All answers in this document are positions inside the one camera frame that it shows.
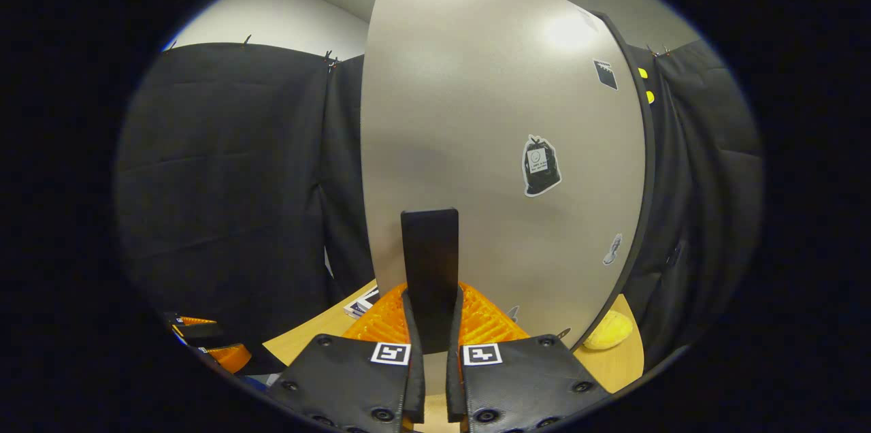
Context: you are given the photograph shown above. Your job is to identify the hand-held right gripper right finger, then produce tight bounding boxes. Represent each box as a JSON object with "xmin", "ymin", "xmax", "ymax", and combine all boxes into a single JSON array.
[{"xmin": 446, "ymin": 282, "xmax": 613, "ymax": 433}]

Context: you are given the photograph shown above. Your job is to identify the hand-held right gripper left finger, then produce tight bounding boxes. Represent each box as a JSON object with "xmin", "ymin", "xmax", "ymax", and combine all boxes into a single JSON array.
[{"xmin": 265, "ymin": 282, "xmax": 426, "ymax": 433}]

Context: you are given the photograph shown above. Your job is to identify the black door handle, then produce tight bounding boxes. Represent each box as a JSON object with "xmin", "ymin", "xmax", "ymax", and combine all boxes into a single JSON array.
[{"xmin": 400, "ymin": 208, "xmax": 460, "ymax": 355}]

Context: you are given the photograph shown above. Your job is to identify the beige cabinet door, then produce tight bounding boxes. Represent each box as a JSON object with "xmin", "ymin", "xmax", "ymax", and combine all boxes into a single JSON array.
[{"xmin": 359, "ymin": 0, "xmax": 647, "ymax": 396}]

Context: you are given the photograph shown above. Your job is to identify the dark grey cabinet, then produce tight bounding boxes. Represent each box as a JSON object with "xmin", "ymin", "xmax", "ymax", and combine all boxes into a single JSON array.
[{"xmin": 592, "ymin": 10, "xmax": 658, "ymax": 352}]

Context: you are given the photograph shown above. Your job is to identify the black backdrop cloth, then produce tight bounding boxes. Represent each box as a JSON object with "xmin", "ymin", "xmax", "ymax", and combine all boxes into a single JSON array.
[{"xmin": 112, "ymin": 40, "xmax": 764, "ymax": 369}]

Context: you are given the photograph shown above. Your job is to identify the yellow sponge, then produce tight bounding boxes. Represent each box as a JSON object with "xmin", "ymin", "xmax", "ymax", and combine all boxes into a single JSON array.
[{"xmin": 584, "ymin": 310, "xmax": 634, "ymax": 351}]

